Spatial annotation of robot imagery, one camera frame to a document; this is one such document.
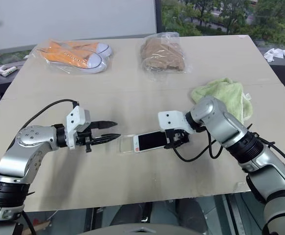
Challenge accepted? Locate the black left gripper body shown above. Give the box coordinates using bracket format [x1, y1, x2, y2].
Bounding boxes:
[74, 122, 96, 153]

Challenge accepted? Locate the crumpled white plastic bag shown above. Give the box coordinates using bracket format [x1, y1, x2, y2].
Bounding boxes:
[263, 47, 285, 63]

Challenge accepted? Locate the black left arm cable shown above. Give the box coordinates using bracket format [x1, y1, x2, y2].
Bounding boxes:
[21, 98, 81, 130]

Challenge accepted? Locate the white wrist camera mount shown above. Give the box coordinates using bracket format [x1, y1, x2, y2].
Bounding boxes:
[157, 110, 196, 135]
[66, 105, 92, 150]

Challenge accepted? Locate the brown plush fabric item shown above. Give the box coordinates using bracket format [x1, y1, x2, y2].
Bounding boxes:
[140, 38, 186, 73]

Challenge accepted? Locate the white power strip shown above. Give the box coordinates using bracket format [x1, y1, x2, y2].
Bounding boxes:
[0, 65, 19, 77]

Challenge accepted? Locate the white smartphone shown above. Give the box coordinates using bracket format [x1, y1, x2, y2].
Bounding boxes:
[132, 131, 169, 154]

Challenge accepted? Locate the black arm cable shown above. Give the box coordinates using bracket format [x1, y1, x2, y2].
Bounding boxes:
[21, 98, 81, 130]
[171, 123, 285, 177]

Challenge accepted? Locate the clear plastic phone case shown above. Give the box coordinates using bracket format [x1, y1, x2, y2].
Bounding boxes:
[118, 134, 139, 155]

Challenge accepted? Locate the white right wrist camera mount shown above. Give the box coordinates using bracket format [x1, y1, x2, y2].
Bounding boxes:
[157, 110, 196, 135]

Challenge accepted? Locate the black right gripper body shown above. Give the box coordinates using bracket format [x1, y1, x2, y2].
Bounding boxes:
[168, 128, 191, 148]

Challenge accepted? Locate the clear plastic sneaker bag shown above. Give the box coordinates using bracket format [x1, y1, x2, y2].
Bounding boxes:
[27, 37, 114, 75]

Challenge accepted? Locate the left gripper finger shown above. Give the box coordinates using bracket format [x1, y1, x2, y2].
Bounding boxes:
[90, 120, 119, 130]
[92, 133, 122, 145]

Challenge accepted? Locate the grey robot torso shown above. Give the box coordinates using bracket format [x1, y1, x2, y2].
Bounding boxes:
[83, 221, 203, 235]

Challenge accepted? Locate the black window frame post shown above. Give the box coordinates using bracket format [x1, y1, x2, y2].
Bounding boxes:
[154, 0, 163, 35]

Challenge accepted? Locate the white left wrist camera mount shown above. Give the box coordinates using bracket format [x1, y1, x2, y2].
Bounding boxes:
[66, 105, 92, 150]

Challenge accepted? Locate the green terry towel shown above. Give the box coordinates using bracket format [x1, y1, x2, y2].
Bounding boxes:
[190, 77, 253, 125]

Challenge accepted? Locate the orange canvas sneaker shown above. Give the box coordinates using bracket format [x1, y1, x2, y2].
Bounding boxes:
[48, 39, 113, 57]
[37, 45, 104, 71]

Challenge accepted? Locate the white window blind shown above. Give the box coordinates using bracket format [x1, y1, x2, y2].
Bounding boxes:
[0, 0, 156, 53]

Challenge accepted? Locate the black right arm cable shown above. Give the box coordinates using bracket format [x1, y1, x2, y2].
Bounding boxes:
[171, 123, 285, 177]

